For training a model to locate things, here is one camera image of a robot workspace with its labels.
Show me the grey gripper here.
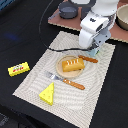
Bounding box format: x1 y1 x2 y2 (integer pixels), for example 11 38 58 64
85 27 112 52

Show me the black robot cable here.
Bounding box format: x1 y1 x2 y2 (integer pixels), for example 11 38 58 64
38 0 92 53

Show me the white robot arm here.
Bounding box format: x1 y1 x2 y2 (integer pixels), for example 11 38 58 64
69 0 119 49

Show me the beige toy bowl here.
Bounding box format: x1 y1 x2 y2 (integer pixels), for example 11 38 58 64
117 4 128 31

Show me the grey toy saucepan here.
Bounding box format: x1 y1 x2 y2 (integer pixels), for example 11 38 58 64
49 1 78 20

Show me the light blue milk carton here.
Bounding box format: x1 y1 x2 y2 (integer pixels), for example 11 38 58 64
88 47 100 57

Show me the orange toy bread loaf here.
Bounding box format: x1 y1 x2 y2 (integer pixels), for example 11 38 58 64
62 58 85 72

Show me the yellow toy cheese wedge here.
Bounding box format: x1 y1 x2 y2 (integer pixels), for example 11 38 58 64
39 83 54 105

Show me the beige woven placemat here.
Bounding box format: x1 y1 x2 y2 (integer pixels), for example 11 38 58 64
12 30 116 128

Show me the round wooden plate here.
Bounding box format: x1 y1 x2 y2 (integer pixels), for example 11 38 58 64
56 55 83 79

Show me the yellow toy butter box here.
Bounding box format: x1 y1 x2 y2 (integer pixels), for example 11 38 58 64
8 62 30 76

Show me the grey toy stock pot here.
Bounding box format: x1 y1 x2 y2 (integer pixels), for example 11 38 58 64
80 6 91 21

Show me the wooden handled toy fork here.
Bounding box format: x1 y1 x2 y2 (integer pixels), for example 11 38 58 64
44 71 85 90

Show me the wooden handled toy knife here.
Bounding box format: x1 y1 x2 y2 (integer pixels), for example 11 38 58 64
78 55 98 63

